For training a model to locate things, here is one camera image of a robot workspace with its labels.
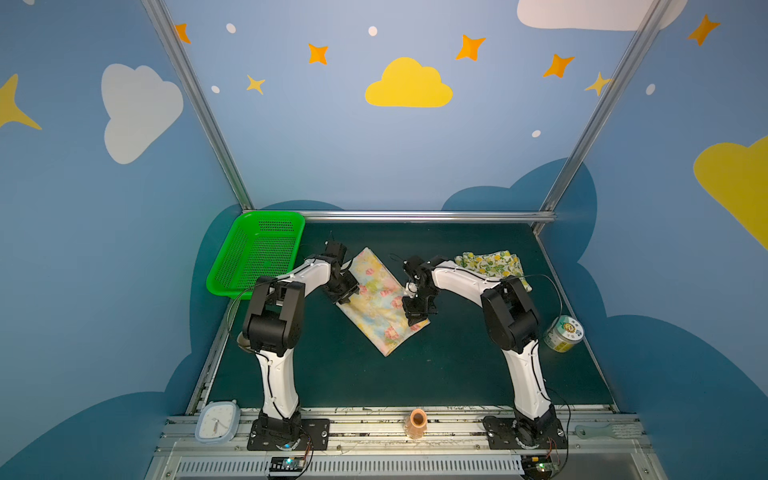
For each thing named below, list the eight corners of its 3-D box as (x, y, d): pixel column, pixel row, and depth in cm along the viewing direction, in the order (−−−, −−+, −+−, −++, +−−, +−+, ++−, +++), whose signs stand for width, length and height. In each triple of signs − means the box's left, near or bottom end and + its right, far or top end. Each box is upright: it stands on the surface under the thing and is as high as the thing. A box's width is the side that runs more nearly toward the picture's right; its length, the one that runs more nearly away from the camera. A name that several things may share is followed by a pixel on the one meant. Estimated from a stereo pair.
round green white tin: (546, 353, 92) (561, 339, 84) (537, 328, 97) (550, 314, 89) (570, 353, 92) (587, 339, 84) (560, 329, 97) (576, 314, 89)
